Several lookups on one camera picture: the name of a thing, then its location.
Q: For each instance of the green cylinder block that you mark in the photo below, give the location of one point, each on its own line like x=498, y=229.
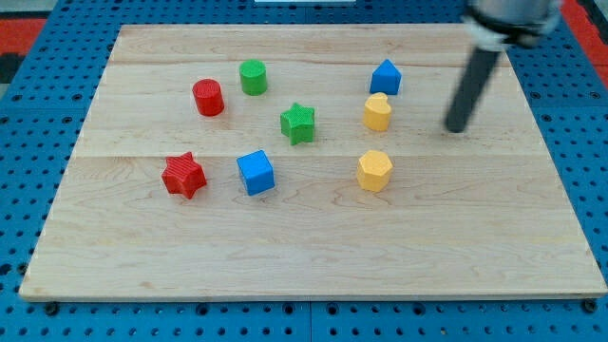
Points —
x=252, y=74

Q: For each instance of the yellow heart block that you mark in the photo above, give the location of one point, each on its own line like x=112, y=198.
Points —
x=377, y=112

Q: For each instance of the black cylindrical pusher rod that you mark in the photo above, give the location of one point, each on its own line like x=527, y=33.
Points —
x=472, y=84

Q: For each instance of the yellow hexagon block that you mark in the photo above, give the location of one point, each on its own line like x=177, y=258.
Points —
x=374, y=170

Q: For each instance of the wooden board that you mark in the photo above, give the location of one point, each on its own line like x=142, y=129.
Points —
x=475, y=216

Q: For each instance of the green star block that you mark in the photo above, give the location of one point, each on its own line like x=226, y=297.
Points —
x=298, y=124

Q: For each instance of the blue cube block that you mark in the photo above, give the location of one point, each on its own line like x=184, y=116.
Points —
x=256, y=172

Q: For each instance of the red star block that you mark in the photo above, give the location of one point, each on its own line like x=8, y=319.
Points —
x=183, y=175

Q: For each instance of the red cylinder block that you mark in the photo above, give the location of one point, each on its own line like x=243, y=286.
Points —
x=208, y=97

